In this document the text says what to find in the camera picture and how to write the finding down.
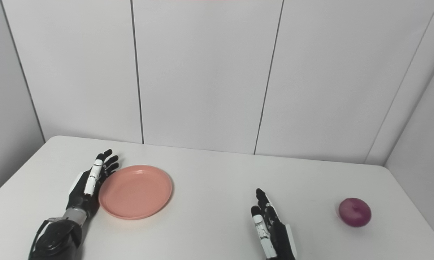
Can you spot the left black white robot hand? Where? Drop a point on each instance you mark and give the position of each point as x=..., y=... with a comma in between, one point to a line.
x=81, y=196

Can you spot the red onion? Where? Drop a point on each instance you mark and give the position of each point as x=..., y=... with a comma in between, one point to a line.
x=355, y=212

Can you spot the pink plastic plate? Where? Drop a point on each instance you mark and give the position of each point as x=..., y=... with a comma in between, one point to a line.
x=135, y=191

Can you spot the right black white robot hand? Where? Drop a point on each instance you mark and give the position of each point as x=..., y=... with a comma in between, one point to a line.
x=278, y=234

